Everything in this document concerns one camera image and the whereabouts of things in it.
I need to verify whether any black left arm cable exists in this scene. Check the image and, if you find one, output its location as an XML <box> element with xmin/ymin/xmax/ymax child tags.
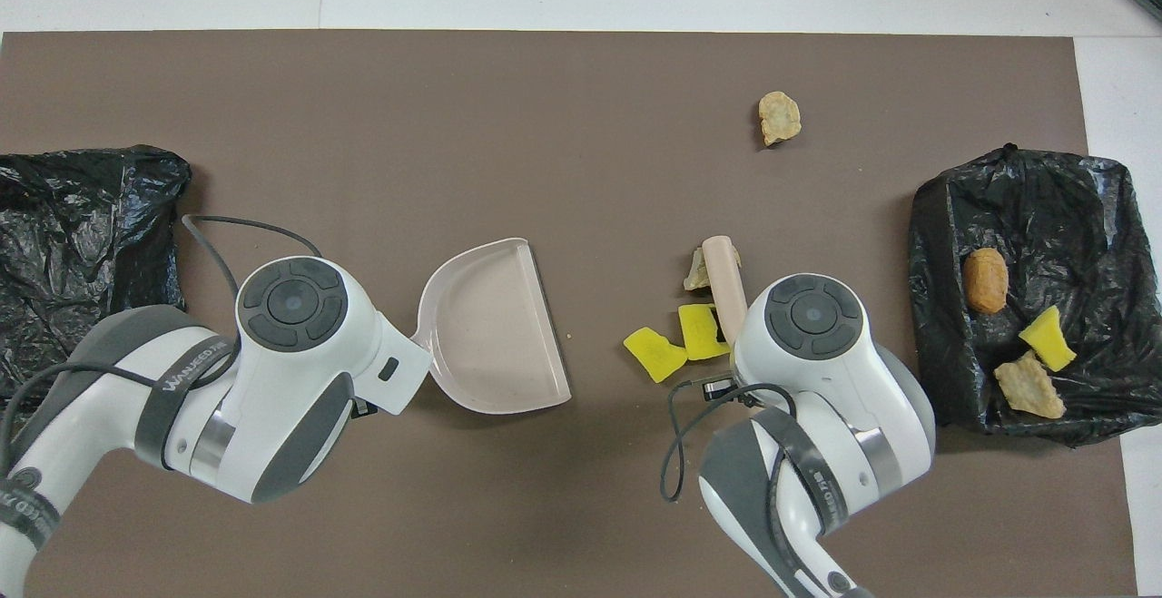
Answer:
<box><xmin>0</xmin><ymin>213</ymin><xmax>324</xmax><ymax>458</ymax></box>

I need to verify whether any yellow sponge piece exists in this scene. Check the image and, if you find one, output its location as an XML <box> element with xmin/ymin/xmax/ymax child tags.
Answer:
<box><xmin>677</xmin><ymin>303</ymin><xmax>732</xmax><ymax>362</ymax></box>
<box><xmin>623</xmin><ymin>326</ymin><xmax>689</xmax><ymax>385</ymax></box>

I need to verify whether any black bag lined trash bin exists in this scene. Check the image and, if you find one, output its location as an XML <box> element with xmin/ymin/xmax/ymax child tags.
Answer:
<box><xmin>0</xmin><ymin>144</ymin><xmax>193</xmax><ymax>404</ymax></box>
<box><xmin>908</xmin><ymin>144</ymin><xmax>1162</xmax><ymax>447</ymax></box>

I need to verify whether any beige plastic dustpan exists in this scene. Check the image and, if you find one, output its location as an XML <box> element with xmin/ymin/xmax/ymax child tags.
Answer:
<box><xmin>413</xmin><ymin>237</ymin><xmax>573</xmax><ymax>416</ymax></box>

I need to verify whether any brown bread roll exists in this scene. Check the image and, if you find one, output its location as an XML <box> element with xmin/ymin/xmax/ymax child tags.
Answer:
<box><xmin>963</xmin><ymin>248</ymin><xmax>1009</xmax><ymax>315</ymax></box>

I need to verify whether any yellow sponge with green backing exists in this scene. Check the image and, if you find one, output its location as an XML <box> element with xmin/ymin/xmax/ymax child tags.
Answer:
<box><xmin>1018</xmin><ymin>305</ymin><xmax>1078</xmax><ymax>373</ymax></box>

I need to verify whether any rounded tan foam chunk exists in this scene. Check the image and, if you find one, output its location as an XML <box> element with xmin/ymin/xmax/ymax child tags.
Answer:
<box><xmin>758</xmin><ymin>91</ymin><xmax>803</xmax><ymax>147</ymax></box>

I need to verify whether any brown table mat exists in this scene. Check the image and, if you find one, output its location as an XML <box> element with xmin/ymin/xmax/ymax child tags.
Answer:
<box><xmin>0</xmin><ymin>31</ymin><xmax>1137</xmax><ymax>598</ymax></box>

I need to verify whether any pale beige foam chunk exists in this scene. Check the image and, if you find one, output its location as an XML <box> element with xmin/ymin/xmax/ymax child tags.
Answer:
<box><xmin>683</xmin><ymin>246</ymin><xmax>742</xmax><ymax>292</ymax></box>

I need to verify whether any large beige foam chunk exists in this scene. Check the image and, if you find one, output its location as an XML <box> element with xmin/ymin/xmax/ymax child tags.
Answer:
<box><xmin>993</xmin><ymin>350</ymin><xmax>1068</xmax><ymax>420</ymax></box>

